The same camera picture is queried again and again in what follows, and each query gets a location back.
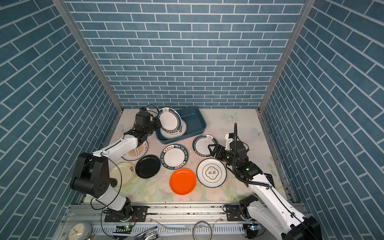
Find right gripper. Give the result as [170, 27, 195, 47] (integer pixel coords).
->
[208, 143, 239, 170]

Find green rim plate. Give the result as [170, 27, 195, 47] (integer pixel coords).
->
[192, 135, 219, 158]
[157, 108, 182, 133]

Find white plate red characters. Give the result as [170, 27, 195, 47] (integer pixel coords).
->
[160, 120, 187, 139]

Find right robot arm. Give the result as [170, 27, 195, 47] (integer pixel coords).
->
[208, 141, 323, 240]

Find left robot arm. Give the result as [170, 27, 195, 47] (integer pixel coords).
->
[70, 111, 162, 212]

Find teal plastic bin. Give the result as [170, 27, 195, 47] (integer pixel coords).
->
[156, 107, 207, 145]

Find white plate quatrefoil pattern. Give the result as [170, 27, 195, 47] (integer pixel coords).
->
[197, 159, 227, 188]

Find white plate orange sunburst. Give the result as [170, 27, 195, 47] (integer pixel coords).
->
[122, 141, 149, 161]

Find Hao Wei green plate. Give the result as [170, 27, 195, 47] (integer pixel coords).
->
[160, 144, 189, 170]

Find black plate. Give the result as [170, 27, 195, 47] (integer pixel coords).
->
[136, 155, 161, 179]

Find cream plate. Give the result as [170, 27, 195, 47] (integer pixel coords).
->
[110, 162, 136, 188]

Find black calculator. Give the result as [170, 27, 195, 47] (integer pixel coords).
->
[264, 173, 275, 187]

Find white analog clock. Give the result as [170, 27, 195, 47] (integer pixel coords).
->
[67, 222, 92, 240]

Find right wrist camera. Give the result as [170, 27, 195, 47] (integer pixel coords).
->
[225, 133, 235, 150]

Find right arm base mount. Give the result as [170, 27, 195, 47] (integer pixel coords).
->
[222, 204, 252, 222]

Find looped grey cable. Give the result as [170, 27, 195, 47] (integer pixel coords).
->
[192, 220, 213, 240]

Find aluminium rail frame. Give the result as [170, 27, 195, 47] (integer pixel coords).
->
[53, 203, 264, 240]

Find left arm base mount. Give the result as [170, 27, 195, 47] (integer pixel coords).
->
[103, 206, 149, 223]

